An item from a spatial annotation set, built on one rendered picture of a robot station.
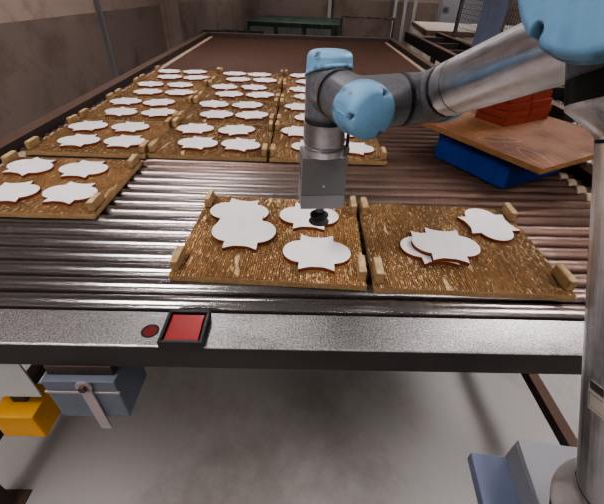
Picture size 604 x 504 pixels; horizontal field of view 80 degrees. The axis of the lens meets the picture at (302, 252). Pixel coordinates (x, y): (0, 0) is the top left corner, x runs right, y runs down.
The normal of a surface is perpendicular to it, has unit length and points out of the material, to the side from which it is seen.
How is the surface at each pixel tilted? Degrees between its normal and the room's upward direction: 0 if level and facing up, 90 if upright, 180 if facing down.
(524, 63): 109
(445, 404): 0
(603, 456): 95
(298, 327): 0
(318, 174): 90
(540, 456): 1
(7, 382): 90
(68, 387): 90
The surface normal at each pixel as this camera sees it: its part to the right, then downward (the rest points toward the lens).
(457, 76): -0.95, 0.11
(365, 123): 0.33, 0.57
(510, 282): 0.03, -0.80
